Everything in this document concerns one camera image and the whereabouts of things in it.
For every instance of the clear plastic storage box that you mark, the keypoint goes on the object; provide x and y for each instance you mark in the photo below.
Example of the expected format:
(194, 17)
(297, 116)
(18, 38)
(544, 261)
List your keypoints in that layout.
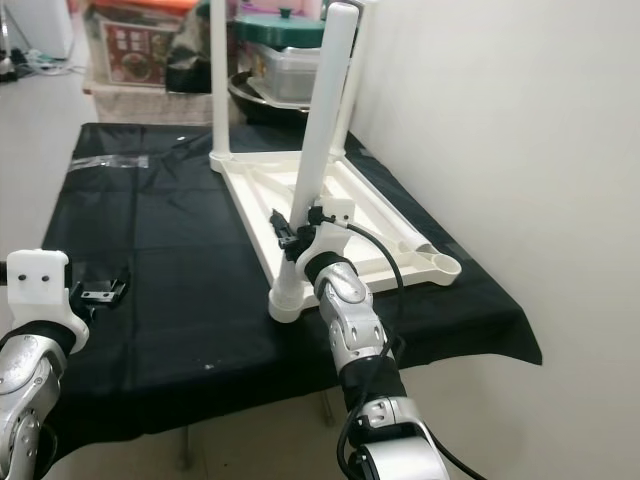
(285, 78)

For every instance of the beige cloth-covered bench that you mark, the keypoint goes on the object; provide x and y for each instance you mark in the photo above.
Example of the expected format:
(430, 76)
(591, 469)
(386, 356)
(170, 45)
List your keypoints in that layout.
(150, 108)

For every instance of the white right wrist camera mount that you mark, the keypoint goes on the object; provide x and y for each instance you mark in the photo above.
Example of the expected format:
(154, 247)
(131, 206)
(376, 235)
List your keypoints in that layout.
(335, 215)

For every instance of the red food-print box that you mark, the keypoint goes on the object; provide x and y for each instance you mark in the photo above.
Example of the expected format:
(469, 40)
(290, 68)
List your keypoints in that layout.
(140, 55)

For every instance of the white appliance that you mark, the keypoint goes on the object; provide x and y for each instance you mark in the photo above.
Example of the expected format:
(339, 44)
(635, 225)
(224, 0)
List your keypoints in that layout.
(40, 25)

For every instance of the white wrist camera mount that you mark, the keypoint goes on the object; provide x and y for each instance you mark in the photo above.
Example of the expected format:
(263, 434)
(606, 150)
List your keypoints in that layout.
(40, 280)
(335, 215)

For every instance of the black tablecloth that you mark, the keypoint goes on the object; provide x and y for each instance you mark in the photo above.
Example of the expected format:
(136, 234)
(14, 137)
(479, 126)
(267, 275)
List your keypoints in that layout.
(160, 250)

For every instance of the white plastic table top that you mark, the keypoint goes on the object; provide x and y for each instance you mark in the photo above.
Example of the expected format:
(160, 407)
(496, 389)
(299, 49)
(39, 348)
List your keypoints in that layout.
(260, 200)

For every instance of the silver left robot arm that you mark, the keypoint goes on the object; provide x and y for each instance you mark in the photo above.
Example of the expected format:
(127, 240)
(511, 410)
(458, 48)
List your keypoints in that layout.
(30, 400)

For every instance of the clear bin with orange lid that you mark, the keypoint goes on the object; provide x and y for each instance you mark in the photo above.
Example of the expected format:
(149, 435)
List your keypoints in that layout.
(140, 6)

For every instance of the black metal basin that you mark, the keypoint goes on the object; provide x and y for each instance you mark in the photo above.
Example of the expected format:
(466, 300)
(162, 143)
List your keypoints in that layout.
(245, 108)

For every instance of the glossy black bag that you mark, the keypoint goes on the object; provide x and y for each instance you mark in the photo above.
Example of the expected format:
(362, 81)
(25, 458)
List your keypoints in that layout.
(190, 55)

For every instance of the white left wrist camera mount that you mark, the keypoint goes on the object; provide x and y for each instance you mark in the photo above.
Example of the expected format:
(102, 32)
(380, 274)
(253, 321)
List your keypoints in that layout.
(40, 280)

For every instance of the green pot lid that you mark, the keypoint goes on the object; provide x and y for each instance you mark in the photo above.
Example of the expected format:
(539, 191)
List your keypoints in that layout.
(280, 30)

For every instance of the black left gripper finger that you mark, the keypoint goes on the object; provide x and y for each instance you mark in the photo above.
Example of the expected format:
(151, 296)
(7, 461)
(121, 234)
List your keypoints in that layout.
(118, 290)

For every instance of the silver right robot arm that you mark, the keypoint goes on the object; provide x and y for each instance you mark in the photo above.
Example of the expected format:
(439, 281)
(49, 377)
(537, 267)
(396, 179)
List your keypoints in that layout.
(355, 320)

